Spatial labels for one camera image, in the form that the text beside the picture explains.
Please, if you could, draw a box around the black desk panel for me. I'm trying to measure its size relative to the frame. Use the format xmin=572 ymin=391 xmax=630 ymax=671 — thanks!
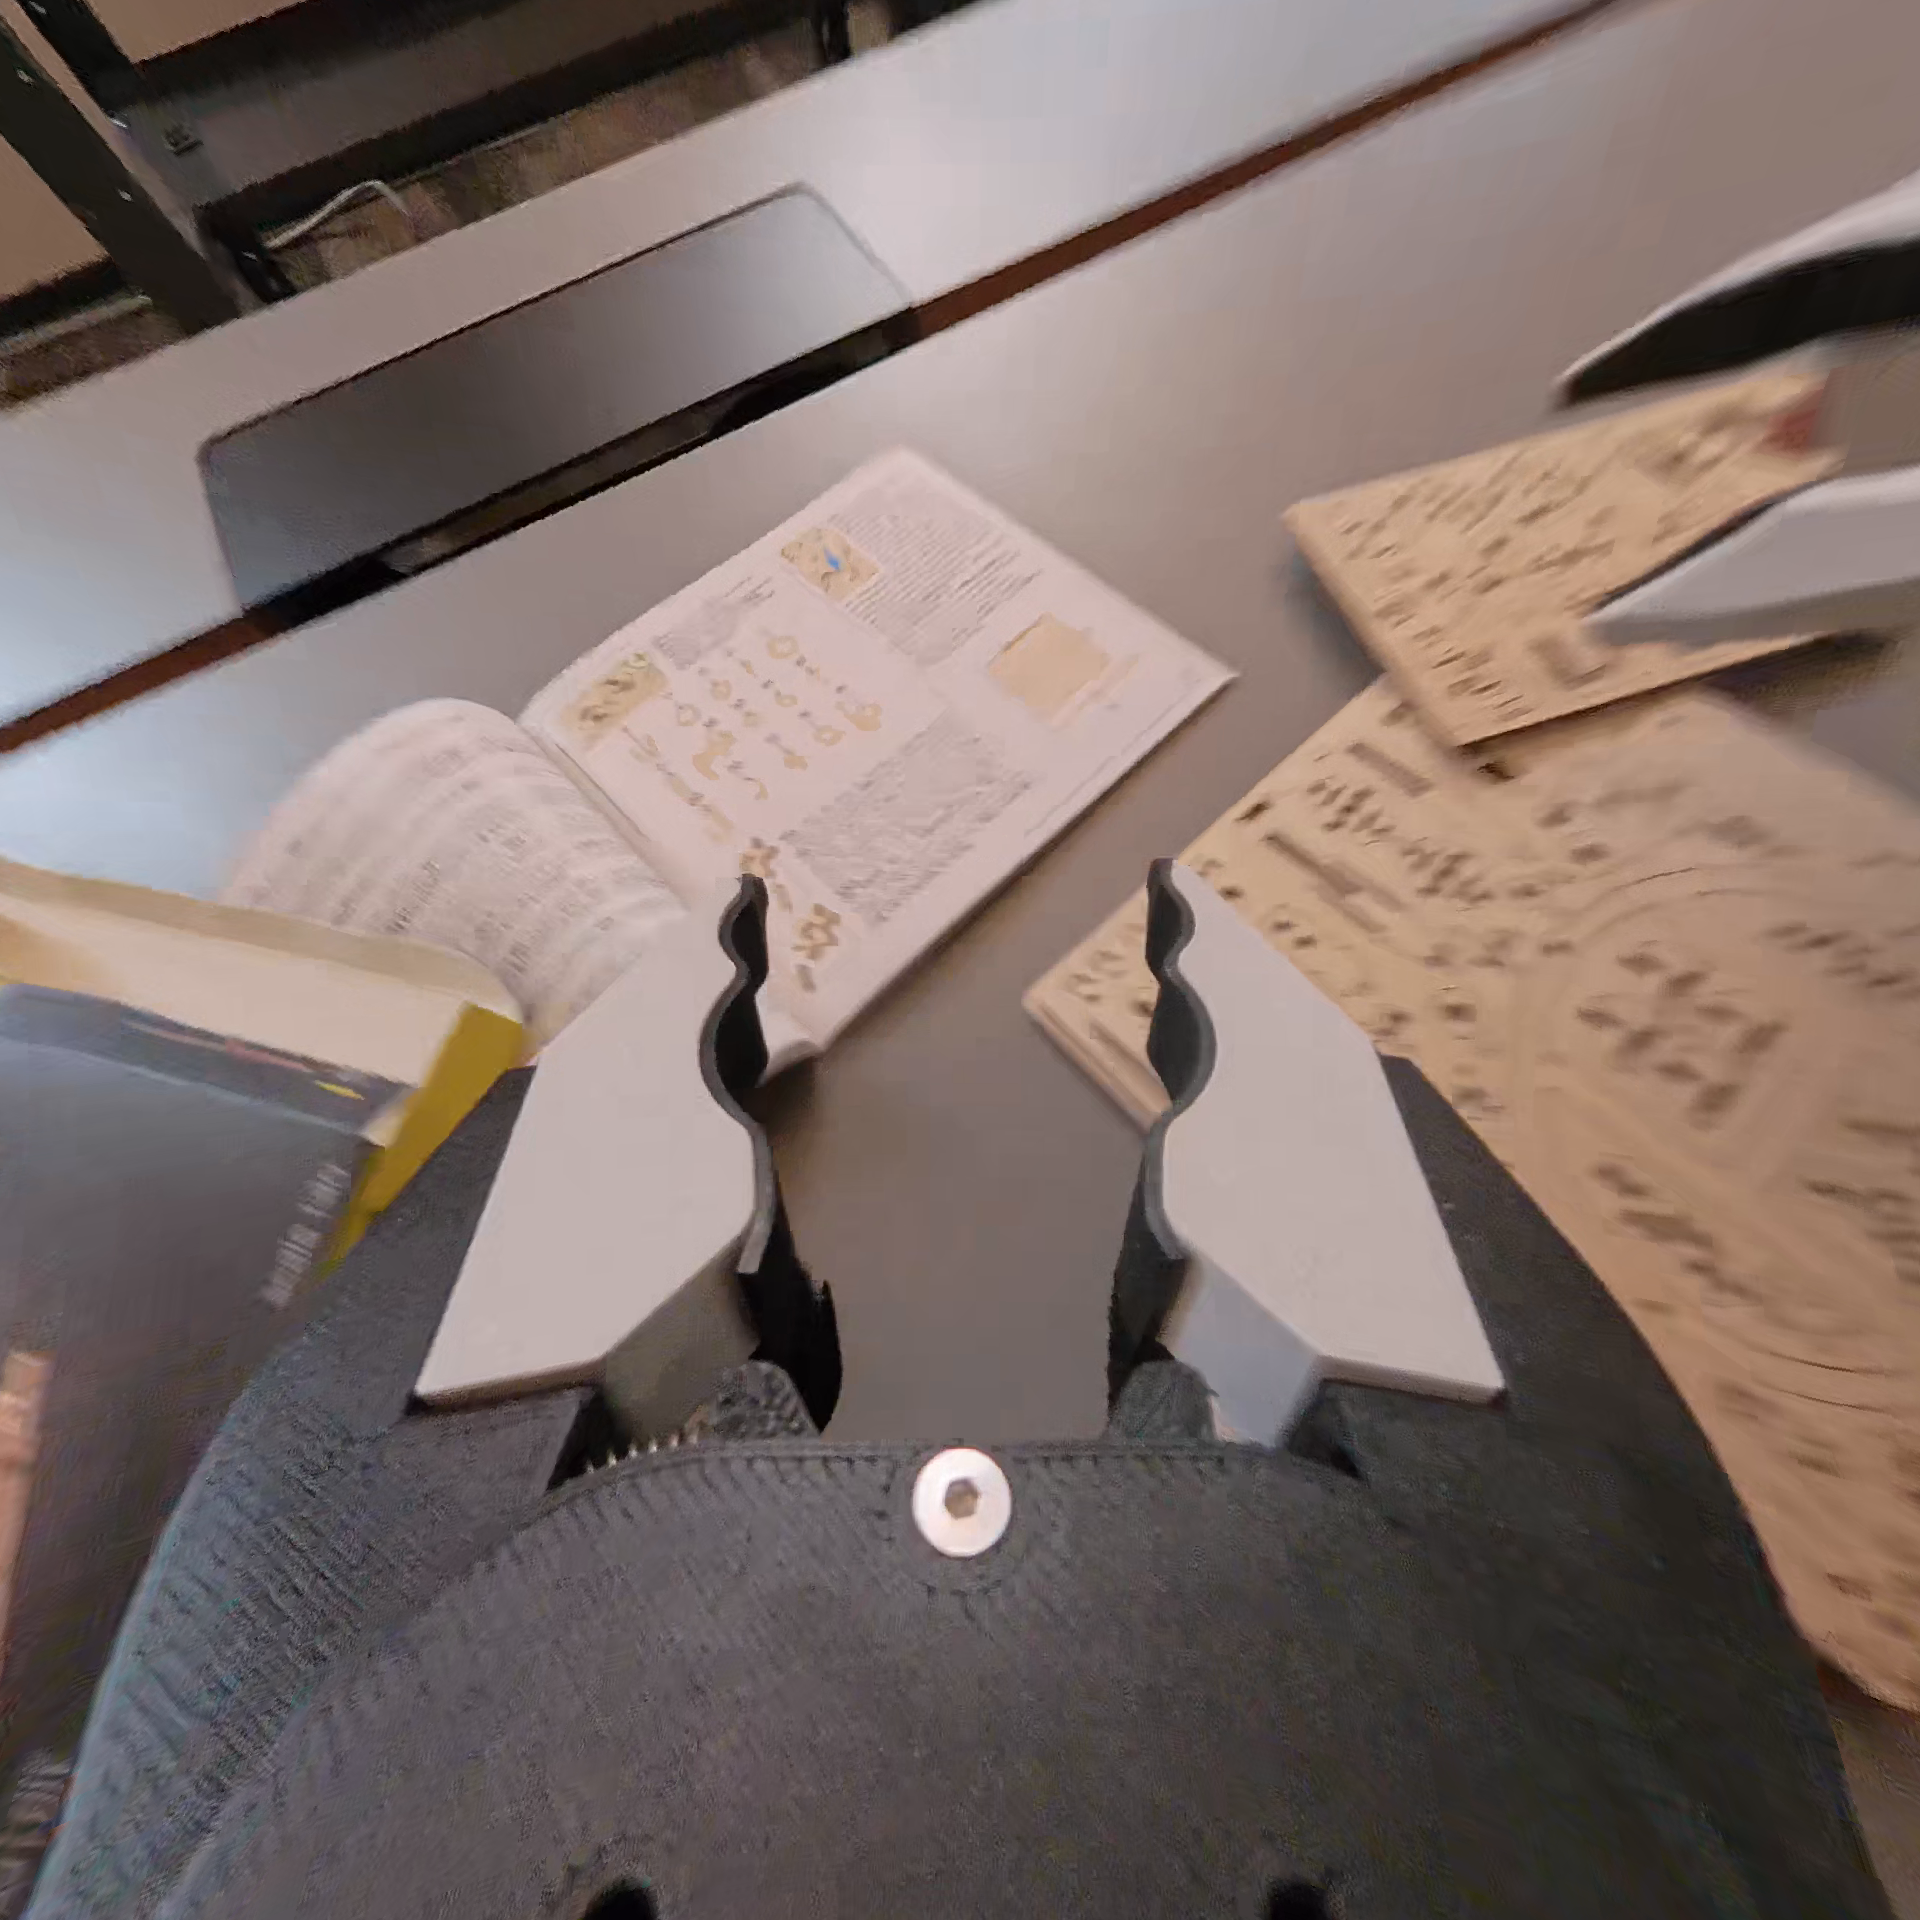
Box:
xmin=199 ymin=183 xmax=918 ymax=614

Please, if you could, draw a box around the black and yellow puzzle box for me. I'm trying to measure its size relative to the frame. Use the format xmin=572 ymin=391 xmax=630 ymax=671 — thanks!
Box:
xmin=0 ymin=860 xmax=530 ymax=1890

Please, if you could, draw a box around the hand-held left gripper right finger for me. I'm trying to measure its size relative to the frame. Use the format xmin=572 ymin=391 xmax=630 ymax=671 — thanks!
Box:
xmin=1118 ymin=860 xmax=1506 ymax=1453

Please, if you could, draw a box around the black table frame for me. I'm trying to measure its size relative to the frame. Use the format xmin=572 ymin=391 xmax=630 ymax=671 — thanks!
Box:
xmin=0 ymin=0 xmax=929 ymax=338

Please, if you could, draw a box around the small wooden puzzle sheet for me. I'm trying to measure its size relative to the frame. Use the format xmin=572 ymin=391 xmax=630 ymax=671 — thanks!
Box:
xmin=1285 ymin=368 xmax=1875 ymax=748

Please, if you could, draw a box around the open instruction booklet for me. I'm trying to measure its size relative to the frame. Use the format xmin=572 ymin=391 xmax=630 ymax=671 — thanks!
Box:
xmin=226 ymin=446 xmax=1236 ymax=1080

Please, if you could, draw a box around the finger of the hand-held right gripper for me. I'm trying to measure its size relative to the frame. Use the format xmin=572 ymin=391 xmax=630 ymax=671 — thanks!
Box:
xmin=1558 ymin=179 xmax=1920 ymax=408
xmin=1592 ymin=463 xmax=1920 ymax=648

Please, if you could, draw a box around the grey desk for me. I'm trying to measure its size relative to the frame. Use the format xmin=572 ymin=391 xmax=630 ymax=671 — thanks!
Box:
xmin=0 ymin=0 xmax=1575 ymax=722
xmin=0 ymin=0 xmax=1920 ymax=1920

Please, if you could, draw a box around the white cable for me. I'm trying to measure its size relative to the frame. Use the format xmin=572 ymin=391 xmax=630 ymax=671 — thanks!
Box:
xmin=265 ymin=175 xmax=407 ymax=251

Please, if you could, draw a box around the stack of large wooden puzzle sheets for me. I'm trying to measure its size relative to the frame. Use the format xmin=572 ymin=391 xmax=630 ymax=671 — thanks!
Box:
xmin=1027 ymin=683 xmax=1920 ymax=1714

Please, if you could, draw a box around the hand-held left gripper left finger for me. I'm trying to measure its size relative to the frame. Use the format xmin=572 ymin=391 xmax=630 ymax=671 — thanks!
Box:
xmin=411 ymin=872 xmax=797 ymax=1444

